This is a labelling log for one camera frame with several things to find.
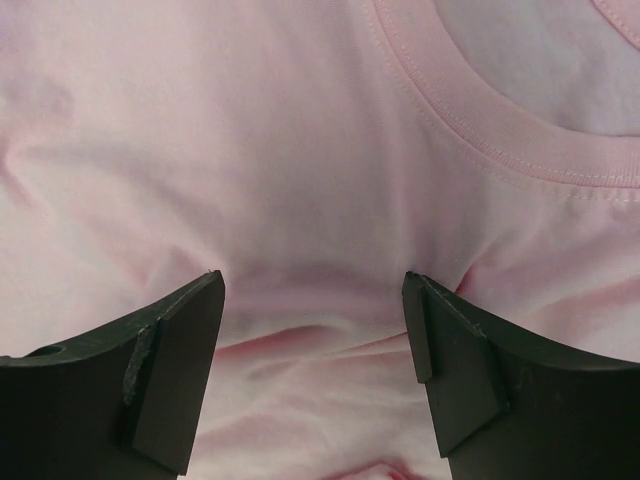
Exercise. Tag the pink t shirt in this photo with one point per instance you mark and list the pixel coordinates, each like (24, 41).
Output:
(314, 152)

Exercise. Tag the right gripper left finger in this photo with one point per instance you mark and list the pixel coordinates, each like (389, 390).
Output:
(121, 401)

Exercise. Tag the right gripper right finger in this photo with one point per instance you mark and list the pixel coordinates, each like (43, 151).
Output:
(507, 403)

